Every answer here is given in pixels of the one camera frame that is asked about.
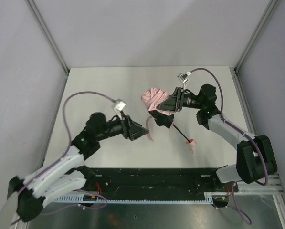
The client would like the grey cable duct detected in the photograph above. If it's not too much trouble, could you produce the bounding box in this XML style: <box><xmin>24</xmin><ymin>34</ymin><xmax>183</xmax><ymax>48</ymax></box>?
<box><xmin>51</xmin><ymin>192</ymin><xmax>231</xmax><ymax>205</ymax></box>

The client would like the right aluminium frame post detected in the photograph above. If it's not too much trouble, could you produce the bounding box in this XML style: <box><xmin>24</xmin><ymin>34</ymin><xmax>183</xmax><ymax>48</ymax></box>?
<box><xmin>234</xmin><ymin>0</ymin><xmax>281</xmax><ymax>73</ymax></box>

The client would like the left aluminium frame post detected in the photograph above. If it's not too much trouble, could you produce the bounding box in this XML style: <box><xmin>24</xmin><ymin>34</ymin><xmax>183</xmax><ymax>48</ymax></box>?
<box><xmin>25</xmin><ymin>0</ymin><xmax>70</xmax><ymax>76</ymax></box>

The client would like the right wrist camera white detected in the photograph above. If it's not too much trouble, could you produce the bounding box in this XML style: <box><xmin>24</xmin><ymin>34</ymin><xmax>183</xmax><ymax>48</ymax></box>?
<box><xmin>177</xmin><ymin>71</ymin><xmax>192</xmax><ymax>90</ymax></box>

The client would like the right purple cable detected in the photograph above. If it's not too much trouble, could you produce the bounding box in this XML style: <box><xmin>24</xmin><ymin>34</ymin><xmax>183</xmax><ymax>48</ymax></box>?
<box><xmin>189</xmin><ymin>68</ymin><xmax>269</xmax><ymax>226</ymax></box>

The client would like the pink folding umbrella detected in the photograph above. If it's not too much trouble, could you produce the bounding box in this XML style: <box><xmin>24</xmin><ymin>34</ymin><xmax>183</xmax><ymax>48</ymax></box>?
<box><xmin>141</xmin><ymin>87</ymin><xmax>197</xmax><ymax>154</ymax></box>

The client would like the purple cable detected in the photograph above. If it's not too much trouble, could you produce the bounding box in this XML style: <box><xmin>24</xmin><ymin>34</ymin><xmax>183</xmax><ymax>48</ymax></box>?
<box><xmin>189</xmin><ymin>68</ymin><xmax>269</xmax><ymax>226</ymax></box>
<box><xmin>10</xmin><ymin>90</ymin><xmax>116</xmax><ymax>226</ymax></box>

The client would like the aluminium frame post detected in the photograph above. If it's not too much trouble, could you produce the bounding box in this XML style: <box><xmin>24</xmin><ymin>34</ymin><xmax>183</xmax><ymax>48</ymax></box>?
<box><xmin>234</xmin><ymin>0</ymin><xmax>281</xmax><ymax>73</ymax></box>
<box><xmin>25</xmin><ymin>0</ymin><xmax>70</xmax><ymax>76</ymax></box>

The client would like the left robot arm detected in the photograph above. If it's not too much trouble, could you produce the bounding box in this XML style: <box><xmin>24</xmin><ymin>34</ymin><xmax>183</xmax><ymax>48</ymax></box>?
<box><xmin>8</xmin><ymin>113</ymin><xmax>149</xmax><ymax>222</ymax></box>

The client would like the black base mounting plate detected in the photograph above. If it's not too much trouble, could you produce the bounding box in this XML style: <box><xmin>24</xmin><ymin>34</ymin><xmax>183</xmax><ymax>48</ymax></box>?
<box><xmin>83</xmin><ymin>168</ymin><xmax>233</xmax><ymax>202</ymax></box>

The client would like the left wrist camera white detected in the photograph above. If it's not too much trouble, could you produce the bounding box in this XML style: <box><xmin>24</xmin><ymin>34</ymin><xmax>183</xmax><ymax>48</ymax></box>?
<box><xmin>112</xmin><ymin>99</ymin><xmax>126</xmax><ymax>119</ymax></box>

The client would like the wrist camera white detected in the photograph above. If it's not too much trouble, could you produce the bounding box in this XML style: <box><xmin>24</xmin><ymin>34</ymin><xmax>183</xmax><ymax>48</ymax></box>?
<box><xmin>112</xmin><ymin>99</ymin><xmax>126</xmax><ymax>119</ymax></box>
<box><xmin>177</xmin><ymin>71</ymin><xmax>192</xmax><ymax>90</ymax></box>

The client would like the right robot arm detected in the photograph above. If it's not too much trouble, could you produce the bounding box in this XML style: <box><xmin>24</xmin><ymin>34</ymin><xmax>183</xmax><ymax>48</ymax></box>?
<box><xmin>157</xmin><ymin>84</ymin><xmax>278</xmax><ymax>186</ymax></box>

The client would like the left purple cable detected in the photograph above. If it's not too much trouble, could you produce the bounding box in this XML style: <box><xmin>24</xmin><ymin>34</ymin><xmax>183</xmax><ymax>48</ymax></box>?
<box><xmin>10</xmin><ymin>90</ymin><xmax>116</xmax><ymax>226</ymax></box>

